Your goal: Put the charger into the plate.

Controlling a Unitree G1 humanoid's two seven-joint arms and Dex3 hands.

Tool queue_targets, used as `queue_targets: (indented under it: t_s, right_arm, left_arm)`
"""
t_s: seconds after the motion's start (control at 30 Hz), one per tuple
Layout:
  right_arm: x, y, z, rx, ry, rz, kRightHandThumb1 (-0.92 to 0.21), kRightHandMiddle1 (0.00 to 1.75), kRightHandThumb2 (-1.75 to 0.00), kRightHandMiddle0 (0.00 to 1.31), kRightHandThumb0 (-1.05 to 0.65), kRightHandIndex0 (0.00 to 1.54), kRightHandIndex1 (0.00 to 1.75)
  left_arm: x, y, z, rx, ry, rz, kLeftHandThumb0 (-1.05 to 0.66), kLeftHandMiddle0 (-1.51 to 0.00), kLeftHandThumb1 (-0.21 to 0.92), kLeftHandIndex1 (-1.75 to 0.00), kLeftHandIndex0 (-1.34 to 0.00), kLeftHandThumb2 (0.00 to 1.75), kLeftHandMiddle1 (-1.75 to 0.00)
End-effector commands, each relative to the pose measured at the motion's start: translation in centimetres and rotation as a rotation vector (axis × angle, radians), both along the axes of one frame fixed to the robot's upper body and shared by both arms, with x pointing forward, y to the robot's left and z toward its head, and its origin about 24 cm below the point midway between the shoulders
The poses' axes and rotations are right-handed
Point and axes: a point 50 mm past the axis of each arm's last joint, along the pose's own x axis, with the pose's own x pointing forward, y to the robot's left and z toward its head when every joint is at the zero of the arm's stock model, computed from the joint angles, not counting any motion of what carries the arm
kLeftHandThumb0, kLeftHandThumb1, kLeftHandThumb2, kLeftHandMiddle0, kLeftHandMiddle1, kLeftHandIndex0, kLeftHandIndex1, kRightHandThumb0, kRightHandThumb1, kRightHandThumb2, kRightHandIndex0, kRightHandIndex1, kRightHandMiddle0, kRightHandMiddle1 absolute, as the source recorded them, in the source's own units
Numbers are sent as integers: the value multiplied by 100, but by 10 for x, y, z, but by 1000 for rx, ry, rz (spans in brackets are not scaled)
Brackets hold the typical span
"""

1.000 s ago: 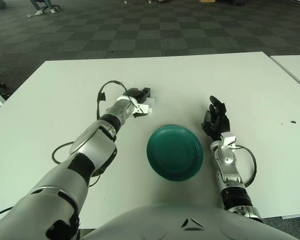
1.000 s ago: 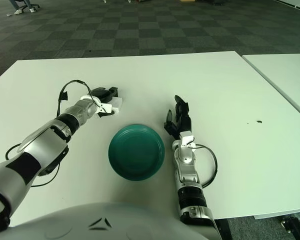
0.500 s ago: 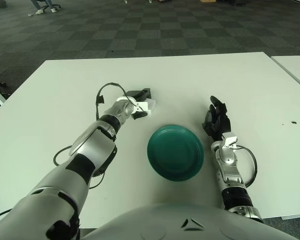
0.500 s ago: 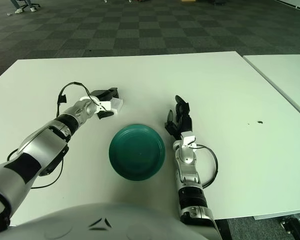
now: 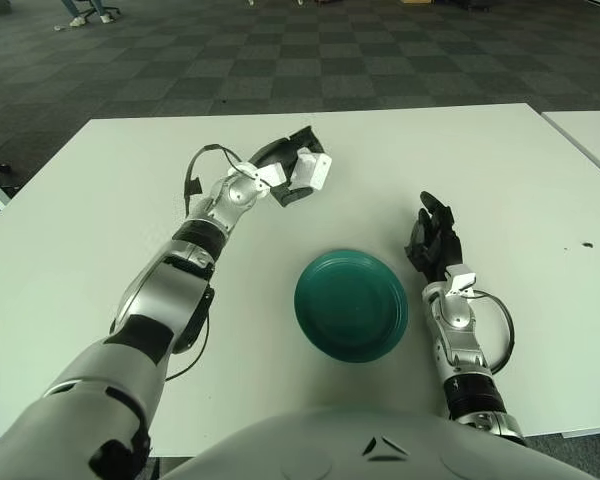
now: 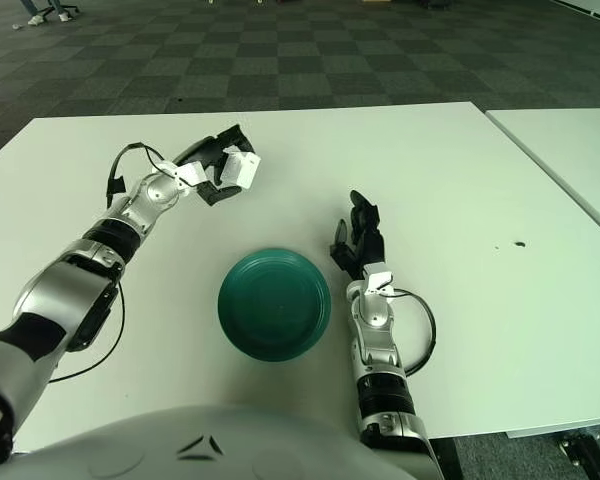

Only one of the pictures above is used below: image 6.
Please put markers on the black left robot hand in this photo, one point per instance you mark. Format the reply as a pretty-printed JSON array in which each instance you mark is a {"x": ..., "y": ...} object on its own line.
[{"x": 207, "y": 150}]

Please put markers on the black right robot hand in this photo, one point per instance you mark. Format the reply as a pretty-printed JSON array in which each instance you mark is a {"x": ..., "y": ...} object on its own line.
[{"x": 370, "y": 245}]

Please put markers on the white charger block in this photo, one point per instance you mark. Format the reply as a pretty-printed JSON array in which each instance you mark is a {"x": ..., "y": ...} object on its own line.
[{"x": 242, "y": 170}]

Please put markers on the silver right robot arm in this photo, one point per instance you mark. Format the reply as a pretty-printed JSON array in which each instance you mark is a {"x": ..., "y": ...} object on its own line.
[{"x": 377, "y": 345}]

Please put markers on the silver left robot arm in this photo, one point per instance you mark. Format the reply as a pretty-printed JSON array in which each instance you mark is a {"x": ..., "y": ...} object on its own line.
[{"x": 70, "y": 285}]

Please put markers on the green round plate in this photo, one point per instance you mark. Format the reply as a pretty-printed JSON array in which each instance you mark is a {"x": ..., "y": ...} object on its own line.
[{"x": 275, "y": 305}]

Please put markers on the black office chair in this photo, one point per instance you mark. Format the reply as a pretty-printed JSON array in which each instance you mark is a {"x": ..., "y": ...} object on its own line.
[{"x": 70, "y": 7}]

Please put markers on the seated person in jeans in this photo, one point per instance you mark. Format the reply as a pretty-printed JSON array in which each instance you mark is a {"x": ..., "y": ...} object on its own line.
[{"x": 36, "y": 20}]

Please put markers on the adjacent white table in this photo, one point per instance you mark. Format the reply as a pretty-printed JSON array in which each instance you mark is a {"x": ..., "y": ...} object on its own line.
[{"x": 570, "y": 150}]

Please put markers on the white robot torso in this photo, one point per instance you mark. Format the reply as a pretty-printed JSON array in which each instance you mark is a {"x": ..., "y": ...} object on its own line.
[{"x": 230, "y": 445}]

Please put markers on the black table leg frame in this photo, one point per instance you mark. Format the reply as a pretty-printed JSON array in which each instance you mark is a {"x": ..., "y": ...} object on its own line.
[{"x": 587, "y": 455}]

